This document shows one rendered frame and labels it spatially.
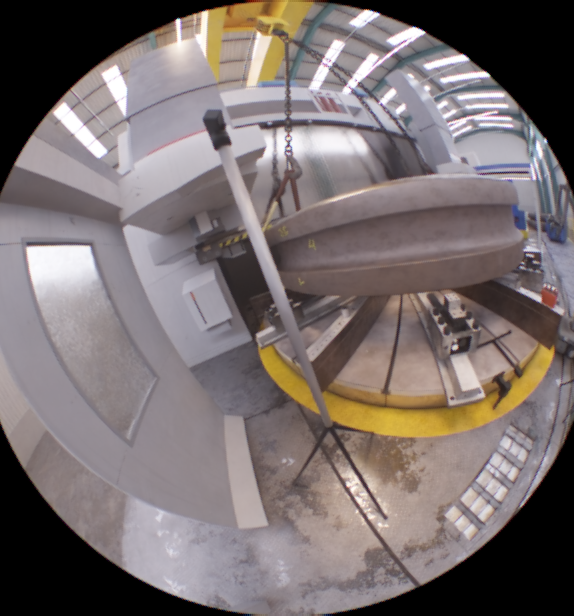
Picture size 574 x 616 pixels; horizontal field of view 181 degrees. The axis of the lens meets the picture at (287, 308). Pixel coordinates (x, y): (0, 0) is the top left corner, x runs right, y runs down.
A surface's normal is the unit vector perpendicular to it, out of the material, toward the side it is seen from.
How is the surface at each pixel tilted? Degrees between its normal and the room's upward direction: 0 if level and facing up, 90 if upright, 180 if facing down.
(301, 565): 0
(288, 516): 0
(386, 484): 0
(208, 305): 90
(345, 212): 90
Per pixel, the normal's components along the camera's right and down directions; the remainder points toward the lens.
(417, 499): -0.33, -0.88
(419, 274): -0.47, 0.47
